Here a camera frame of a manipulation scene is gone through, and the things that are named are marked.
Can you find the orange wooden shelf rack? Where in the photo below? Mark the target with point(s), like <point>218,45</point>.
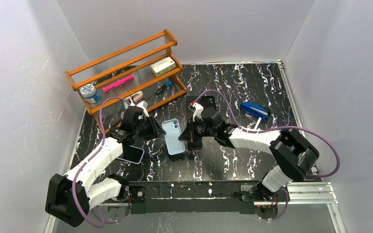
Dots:
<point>147,67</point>

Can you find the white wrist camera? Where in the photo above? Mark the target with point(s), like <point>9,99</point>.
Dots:
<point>198,111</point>
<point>143,105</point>

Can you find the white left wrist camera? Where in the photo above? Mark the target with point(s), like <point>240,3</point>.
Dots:
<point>143,105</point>

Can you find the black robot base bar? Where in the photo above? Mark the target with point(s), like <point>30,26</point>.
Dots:
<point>198,197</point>

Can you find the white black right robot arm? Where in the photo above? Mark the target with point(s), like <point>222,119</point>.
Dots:
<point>294,154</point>

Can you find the black phone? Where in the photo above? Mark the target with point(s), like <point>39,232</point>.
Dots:
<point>189,109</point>
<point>195,145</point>

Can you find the white red small box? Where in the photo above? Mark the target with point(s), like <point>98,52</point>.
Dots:
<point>163,66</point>

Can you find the white pen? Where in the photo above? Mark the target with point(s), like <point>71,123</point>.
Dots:
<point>257,123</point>

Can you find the phone in purple case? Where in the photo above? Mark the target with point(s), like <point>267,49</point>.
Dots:
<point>132,154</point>

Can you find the blue white jar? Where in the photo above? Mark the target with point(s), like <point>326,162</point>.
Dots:
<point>89,93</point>

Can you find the black phone case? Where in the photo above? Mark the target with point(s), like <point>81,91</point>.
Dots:
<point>208,103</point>

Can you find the blue stapler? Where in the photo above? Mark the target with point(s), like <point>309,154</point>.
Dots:
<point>256,110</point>

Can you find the white pink tape dispenser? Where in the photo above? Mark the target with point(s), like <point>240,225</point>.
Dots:
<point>135,98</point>

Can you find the black blue marker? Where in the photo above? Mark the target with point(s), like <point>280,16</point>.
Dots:
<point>162,89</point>

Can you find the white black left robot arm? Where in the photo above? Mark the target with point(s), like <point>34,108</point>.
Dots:
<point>71,196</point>

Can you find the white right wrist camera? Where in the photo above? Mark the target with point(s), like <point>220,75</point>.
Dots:
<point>198,111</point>

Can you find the pink comb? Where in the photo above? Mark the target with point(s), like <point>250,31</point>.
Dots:
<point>118,83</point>

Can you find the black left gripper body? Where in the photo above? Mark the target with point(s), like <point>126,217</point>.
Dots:
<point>152,127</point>

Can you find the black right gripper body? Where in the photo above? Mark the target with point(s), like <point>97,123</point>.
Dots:
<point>194,131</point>

